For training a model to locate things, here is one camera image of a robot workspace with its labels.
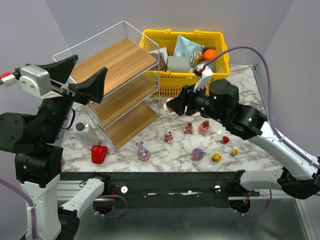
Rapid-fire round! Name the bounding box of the purple bunny donut toy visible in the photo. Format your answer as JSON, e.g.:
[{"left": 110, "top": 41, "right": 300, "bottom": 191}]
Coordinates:
[{"left": 135, "top": 141, "right": 151, "bottom": 162}]

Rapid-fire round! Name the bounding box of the purple bunny sundae toy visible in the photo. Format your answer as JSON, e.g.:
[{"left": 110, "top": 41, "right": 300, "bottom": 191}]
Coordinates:
[{"left": 163, "top": 98, "right": 174, "bottom": 113}]

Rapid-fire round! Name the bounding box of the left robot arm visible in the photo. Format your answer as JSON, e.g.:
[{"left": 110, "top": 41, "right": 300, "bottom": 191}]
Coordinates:
[{"left": 0, "top": 55, "right": 111, "bottom": 240}]

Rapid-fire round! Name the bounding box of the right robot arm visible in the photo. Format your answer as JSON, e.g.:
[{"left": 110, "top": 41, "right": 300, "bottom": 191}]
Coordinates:
[{"left": 164, "top": 79, "right": 320, "bottom": 200}]

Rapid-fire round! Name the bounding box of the yellow plastic basket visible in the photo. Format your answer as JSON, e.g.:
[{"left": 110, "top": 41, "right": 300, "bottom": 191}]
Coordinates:
[{"left": 140, "top": 29, "right": 227, "bottom": 97}]

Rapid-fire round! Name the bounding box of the red strawberry cake toy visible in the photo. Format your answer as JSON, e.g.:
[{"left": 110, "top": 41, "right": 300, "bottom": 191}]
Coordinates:
[{"left": 184, "top": 122, "right": 194, "bottom": 135}]

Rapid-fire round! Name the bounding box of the pink strawberry donut toy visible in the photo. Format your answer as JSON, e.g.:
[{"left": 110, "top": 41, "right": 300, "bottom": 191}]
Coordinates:
[{"left": 198, "top": 120, "right": 211, "bottom": 135}]

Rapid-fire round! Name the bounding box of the red bear toy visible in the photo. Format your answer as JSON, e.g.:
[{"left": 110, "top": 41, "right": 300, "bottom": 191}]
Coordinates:
[{"left": 164, "top": 131, "right": 173, "bottom": 144}]

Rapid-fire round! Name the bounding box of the green melon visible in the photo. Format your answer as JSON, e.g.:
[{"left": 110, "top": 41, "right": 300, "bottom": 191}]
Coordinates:
[{"left": 194, "top": 61, "right": 217, "bottom": 73}]

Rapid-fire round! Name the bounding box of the grey box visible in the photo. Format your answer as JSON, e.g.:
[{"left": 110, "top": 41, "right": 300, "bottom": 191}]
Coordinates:
[{"left": 166, "top": 56, "right": 191, "bottom": 73}]

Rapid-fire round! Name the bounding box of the white bottle black cap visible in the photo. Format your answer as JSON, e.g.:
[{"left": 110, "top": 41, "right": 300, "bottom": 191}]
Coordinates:
[{"left": 72, "top": 122, "right": 100, "bottom": 147}]

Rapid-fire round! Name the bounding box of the brown round container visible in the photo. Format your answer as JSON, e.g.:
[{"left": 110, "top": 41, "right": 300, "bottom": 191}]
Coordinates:
[{"left": 159, "top": 54, "right": 166, "bottom": 72}]

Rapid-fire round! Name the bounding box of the orange fruit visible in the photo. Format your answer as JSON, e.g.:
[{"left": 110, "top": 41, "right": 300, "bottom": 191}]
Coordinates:
[{"left": 202, "top": 49, "right": 217, "bottom": 61}]

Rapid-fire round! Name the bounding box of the small red apple toy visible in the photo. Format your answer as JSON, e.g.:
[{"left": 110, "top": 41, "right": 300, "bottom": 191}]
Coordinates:
[{"left": 221, "top": 136, "right": 230, "bottom": 144}]

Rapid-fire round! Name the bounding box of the purple pink donut toy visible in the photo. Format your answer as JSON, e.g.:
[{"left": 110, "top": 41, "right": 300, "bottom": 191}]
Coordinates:
[{"left": 191, "top": 147, "right": 207, "bottom": 161}]

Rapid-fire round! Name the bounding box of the light blue snack bag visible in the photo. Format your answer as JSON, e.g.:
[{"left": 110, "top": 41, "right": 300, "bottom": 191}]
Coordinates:
[{"left": 173, "top": 34, "right": 204, "bottom": 64}]

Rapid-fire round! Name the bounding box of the yellow duck toy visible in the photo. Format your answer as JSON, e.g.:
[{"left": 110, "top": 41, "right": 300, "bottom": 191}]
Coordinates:
[{"left": 211, "top": 153, "right": 222, "bottom": 163}]

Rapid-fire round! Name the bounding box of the small yellow minion toy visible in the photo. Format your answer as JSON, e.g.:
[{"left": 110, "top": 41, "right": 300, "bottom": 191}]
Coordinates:
[{"left": 231, "top": 149, "right": 239, "bottom": 157}]

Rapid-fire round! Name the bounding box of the red bell pepper toy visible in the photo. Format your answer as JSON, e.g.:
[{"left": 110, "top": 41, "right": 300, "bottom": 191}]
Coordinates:
[{"left": 91, "top": 144, "right": 108, "bottom": 165}]

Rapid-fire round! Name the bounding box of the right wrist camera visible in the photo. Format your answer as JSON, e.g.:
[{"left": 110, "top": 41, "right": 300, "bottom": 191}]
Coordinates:
[{"left": 193, "top": 64, "right": 213, "bottom": 93}]

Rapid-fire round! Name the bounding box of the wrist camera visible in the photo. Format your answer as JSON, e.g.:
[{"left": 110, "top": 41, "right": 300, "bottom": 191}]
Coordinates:
[
  {"left": 193, "top": 64, "right": 213, "bottom": 93},
  {"left": 19, "top": 65, "right": 62, "bottom": 99}
]

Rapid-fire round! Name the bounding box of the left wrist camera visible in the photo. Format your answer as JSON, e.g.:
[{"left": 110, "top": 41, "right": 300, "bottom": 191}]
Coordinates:
[{"left": 19, "top": 65, "right": 62, "bottom": 99}]

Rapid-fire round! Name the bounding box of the white wire wooden shelf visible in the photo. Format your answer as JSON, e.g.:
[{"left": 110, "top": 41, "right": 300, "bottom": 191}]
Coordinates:
[{"left": 52, "top": 21, "right": 160, "bottom": 151}]

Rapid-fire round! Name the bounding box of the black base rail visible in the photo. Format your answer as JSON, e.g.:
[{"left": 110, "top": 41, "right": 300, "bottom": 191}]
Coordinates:
[{"left": 52, "top": 169, "right": 261, "bottom": 209}]

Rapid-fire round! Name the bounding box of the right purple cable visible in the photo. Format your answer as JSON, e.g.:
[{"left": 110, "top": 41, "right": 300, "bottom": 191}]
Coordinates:
[{"left": 203, "top": 45, "right": 320, "bottom": 217}]

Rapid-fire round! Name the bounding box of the purple cable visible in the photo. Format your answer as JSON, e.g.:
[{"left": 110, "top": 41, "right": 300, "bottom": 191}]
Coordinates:
[
  {"left": 0, "top": 72, "right": 38, "bottom": 238},
  {"left": 203, "top": 45, "right": 320, "bottom": 217}
]

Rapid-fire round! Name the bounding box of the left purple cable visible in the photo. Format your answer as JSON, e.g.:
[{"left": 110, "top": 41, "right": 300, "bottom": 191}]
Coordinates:
[{"left": 0, "top": 72, "right": 38, "bottom": 238}]

